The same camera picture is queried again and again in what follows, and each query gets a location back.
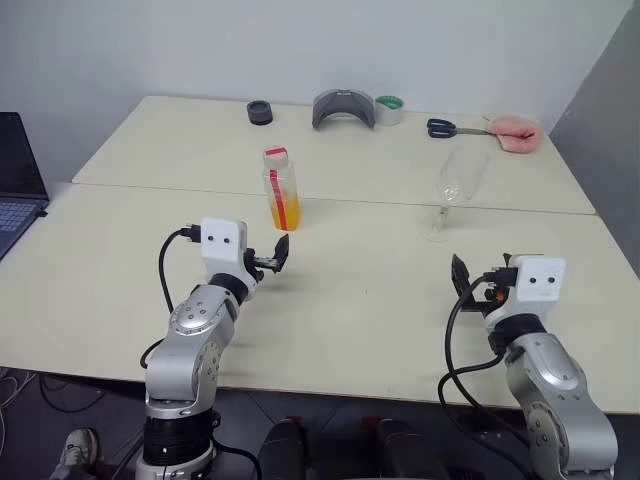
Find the pink fluffy cloth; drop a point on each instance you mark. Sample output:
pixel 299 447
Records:
pixel 517 132

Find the grey curved visor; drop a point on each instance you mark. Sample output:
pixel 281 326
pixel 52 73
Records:
pixel 344 102

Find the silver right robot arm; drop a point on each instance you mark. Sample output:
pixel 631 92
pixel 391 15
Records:
pixel 555 380

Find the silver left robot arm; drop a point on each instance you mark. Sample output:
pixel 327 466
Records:
pixel 195 345

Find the black round cap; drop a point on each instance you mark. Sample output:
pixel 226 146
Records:
pixel 259 114

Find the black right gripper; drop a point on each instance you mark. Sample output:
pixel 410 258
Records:
pixel 482 297

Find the clear wine glass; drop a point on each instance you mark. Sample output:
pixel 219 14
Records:
pixel 457 185

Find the bottle of orange juice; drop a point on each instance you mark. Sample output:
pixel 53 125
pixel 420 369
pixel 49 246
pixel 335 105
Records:
pixel 281 195

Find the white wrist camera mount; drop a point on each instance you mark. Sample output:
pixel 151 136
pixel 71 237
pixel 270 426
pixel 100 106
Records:
pixel 542 295
pixel 220 255

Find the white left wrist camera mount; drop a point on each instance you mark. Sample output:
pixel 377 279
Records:
pixel 220 255

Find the dark rounded shape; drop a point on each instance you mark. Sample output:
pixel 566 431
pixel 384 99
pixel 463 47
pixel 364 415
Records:
pixel 405 450
pixel 282 450

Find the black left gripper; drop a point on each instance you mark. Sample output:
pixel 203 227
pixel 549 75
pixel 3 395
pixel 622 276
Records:
pixel 261 262

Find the grey sneaker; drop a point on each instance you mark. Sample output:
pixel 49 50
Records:
pixel 77 450

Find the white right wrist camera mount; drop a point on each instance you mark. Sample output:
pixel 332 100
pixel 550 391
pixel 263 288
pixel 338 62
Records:
pixel 542 295

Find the dark laptop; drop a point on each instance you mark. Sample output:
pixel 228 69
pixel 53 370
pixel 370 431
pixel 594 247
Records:
pixel 17 160

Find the grey tape roll green core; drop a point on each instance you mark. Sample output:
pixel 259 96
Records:
pixel 390 115

